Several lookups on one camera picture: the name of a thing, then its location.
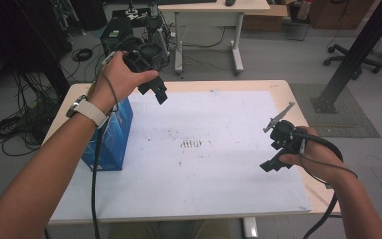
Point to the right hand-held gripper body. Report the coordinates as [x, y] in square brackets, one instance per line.
[283, 136]

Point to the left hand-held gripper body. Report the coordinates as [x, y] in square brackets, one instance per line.
[138, 61]

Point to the blue cardboard box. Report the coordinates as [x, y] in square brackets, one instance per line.
[117, 139]

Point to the person's left hand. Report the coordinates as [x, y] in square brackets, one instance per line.
[119, 81]

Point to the person's right hand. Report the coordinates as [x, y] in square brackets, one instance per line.
[318, 159]

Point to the open computer case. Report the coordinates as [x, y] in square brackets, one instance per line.
[157, 36]

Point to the black computer tower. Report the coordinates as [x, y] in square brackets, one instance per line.
[116, 31]

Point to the wristwatch with white band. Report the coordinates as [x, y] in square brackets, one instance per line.
[88, 111]

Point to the white table leg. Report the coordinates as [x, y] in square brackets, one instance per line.
[249, 228]

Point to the grey floor mat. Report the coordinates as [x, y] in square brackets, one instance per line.
[351, 126]

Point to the white background desk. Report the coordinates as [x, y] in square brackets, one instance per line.
[212, 6]

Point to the black office chair base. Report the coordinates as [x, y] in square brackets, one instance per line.
[351, 58]

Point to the black computer mouse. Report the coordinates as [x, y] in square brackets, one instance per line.
[230, 2]

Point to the brown cardboard box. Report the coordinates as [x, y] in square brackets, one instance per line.
[265, 18]

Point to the dark cabinet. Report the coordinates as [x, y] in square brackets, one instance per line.
[20, 33]

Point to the brown wooden cabinet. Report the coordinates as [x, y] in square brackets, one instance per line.
[341, 13]

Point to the black metal post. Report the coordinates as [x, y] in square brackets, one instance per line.
[358, 49]

